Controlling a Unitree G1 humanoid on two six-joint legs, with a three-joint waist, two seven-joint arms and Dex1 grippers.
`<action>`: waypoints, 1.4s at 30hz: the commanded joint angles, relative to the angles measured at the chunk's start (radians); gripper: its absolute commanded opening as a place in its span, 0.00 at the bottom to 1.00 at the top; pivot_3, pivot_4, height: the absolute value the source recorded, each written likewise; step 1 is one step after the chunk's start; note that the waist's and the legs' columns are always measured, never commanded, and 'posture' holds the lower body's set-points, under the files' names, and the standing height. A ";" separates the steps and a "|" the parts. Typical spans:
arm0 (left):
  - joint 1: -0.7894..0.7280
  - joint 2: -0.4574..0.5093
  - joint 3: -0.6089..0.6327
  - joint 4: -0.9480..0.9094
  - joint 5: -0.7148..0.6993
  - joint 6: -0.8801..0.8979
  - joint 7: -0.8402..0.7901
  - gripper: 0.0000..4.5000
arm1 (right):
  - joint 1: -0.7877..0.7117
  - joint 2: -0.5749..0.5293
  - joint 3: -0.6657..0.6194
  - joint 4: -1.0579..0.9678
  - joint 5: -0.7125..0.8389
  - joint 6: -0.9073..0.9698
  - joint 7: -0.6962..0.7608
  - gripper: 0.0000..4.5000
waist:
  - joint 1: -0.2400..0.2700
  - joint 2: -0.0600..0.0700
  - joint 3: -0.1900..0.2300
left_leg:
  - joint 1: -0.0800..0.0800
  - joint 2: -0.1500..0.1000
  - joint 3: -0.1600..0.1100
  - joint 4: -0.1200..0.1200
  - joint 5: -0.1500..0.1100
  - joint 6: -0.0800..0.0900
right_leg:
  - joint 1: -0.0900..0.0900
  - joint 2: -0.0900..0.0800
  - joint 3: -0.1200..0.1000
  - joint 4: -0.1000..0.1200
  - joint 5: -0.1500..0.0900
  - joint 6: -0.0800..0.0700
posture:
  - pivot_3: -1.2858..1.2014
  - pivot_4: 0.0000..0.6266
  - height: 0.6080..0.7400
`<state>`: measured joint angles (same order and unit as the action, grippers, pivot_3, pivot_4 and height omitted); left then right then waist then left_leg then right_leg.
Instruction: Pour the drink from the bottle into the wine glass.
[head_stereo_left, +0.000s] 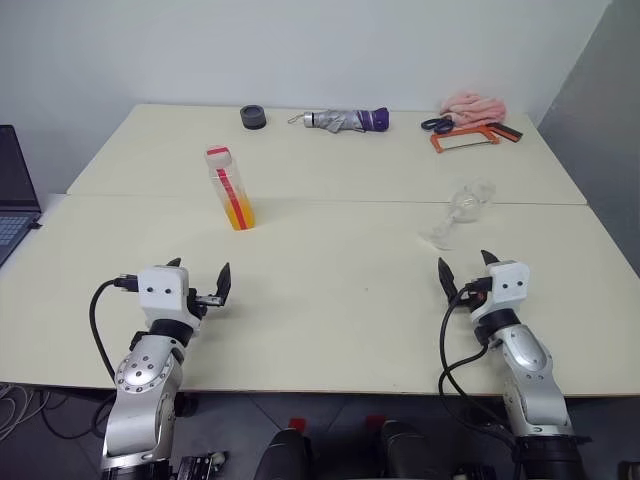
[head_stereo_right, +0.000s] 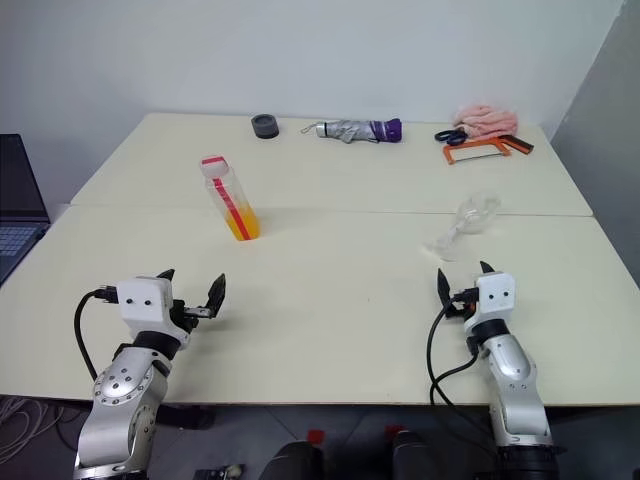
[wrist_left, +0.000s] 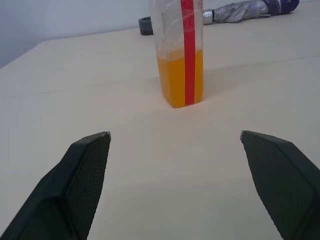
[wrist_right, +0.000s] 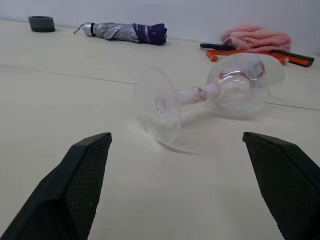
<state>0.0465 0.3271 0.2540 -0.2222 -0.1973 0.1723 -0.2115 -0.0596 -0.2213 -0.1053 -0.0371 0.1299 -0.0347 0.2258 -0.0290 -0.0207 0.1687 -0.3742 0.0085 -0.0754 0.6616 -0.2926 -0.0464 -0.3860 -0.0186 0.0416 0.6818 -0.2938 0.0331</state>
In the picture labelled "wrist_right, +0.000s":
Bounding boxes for orange black hacksaw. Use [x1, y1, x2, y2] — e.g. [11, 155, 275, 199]
[206, 49, 315, 68]

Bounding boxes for black tape roll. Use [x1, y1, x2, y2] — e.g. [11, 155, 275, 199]
[27, 15, 56, 33]

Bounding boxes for clear wine glass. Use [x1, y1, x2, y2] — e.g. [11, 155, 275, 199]
[134, 53, 286, 152]

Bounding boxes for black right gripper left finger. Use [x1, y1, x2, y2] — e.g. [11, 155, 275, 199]
[0, 132, 113, 240]

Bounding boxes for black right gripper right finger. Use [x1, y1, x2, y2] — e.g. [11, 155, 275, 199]
[242, 131, 320, 240]

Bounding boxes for folded silver purple umbrella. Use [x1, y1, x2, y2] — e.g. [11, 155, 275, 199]
[73, 22, 168, 47]

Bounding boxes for pink fluffy towel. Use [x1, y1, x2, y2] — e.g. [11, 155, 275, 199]
[220, 24, 293, 54]

